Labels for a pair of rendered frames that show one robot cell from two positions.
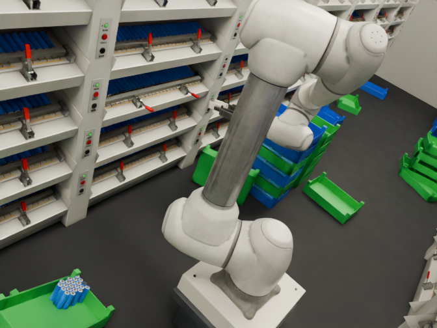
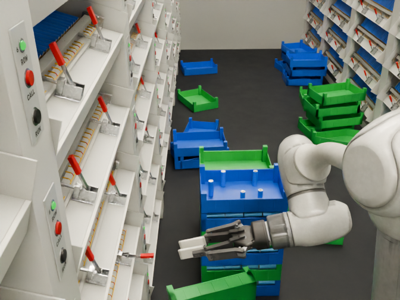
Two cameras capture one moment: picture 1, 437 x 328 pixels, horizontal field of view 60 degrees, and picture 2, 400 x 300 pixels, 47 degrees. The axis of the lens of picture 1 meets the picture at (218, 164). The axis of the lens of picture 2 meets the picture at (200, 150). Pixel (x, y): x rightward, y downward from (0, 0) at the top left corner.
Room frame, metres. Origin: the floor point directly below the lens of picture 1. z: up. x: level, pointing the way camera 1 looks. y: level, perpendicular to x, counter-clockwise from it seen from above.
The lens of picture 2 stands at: (0.53, 0.48, 1.34)
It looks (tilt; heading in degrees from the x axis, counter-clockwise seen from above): 28 degrees down; 335
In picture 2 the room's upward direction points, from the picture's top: 1 degrees counter-clockwise
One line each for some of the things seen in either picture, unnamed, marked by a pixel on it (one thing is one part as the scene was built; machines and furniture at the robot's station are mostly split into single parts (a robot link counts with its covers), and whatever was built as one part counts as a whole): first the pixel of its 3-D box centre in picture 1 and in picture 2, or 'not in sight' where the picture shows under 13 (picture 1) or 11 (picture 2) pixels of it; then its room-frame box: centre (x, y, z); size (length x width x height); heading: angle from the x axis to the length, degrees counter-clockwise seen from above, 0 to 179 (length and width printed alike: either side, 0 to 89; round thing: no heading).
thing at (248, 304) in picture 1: (251, 276); not in sight; (0.84, -0.24, 0.30); 0.22 x 0.18 x 0.06; 150
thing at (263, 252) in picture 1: (261, 252); not in sight; (0.82, -0.22, 0.44); 0.18 x 0.16 x 0.22; 91
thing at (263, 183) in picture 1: (266, 170); (238, 255); (1.73, -0.25, 0.12); 0.30 x 0.20 x 0.08; 66
